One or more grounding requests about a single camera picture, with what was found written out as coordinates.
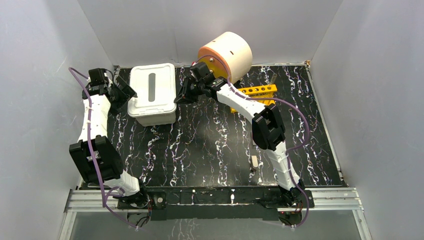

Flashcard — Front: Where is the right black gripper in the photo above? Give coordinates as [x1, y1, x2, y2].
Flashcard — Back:
[173, 77, 204, 105]

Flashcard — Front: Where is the cream plastic bin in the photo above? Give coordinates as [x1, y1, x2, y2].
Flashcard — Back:
[134, 111, 176, 127]

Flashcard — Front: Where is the glass test tube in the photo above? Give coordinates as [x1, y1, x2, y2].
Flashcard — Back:
[269, 73, 278, 85]

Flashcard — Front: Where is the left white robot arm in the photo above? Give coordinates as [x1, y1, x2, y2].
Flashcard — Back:
[69, 68, 150, 208]

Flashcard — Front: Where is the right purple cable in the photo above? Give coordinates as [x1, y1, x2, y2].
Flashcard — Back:
[193, 54, 311, 229]

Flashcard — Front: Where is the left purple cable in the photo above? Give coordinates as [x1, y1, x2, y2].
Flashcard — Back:
[68, 67, 140, 229]

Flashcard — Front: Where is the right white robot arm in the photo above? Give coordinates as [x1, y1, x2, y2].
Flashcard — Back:
[174, 62, 303, 207]

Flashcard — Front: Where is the yellow test tube rack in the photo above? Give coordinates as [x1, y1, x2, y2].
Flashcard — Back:
[237, 84, 278, 99]

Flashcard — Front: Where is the white bin lid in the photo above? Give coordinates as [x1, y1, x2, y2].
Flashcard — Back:
[127, 63, 177, 118]

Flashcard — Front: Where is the purple cable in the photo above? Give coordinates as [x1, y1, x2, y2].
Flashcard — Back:
[68, 67, 140, 229]
[193, 54, 311, 229]

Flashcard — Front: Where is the cylindrical drawer cabinet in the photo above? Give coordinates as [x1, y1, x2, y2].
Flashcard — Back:
[197, 31, 253, 84]

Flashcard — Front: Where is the black base frame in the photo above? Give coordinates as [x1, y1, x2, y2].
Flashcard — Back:
[116, 186, 315, 225]

